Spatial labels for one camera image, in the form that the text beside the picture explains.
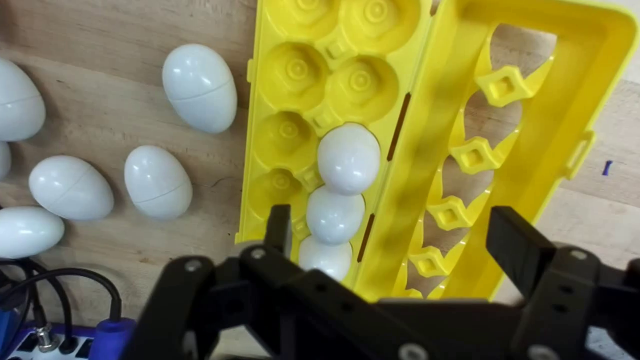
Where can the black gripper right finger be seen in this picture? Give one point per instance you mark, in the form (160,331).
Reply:
(581,307)

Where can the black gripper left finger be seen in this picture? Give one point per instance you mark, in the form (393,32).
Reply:
(221,313)

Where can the white plastic egg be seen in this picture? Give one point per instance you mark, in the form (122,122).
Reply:
(327,258)
(19,101)
(156,180)
(334,212)
(199,89)
(348,159)
(26,230)
(71,187)

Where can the yellow plastic egg tray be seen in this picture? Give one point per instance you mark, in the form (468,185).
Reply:
(413,133)

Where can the blue soldering station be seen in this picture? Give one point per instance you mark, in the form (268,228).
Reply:
(21,347)

